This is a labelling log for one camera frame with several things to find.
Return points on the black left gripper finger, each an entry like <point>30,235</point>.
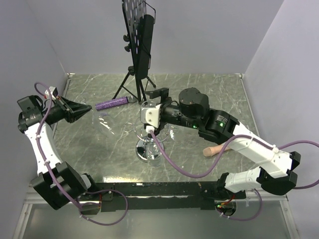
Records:
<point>75,106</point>
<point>75,115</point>

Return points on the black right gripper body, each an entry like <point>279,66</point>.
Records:
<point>173,113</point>

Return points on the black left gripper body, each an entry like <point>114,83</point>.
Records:
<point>59,112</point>

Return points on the clear wine glass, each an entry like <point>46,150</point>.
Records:
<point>148,104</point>
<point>104,123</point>
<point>154,155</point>
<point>173,130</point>

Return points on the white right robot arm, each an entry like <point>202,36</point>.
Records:
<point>274,171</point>

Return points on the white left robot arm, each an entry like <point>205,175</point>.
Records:
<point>56,182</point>

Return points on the chrome wine glass rack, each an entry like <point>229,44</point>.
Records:
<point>143,140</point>

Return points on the purple glitter microphone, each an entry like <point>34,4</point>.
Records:
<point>115,103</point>

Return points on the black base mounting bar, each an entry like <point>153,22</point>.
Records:
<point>160,195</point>

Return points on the black music stand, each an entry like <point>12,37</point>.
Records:
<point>140,18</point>

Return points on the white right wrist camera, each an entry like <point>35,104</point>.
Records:
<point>150,116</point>

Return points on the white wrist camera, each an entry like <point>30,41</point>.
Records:
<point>150,116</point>
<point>51,92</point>

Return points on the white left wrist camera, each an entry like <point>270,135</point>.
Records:
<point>51,92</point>

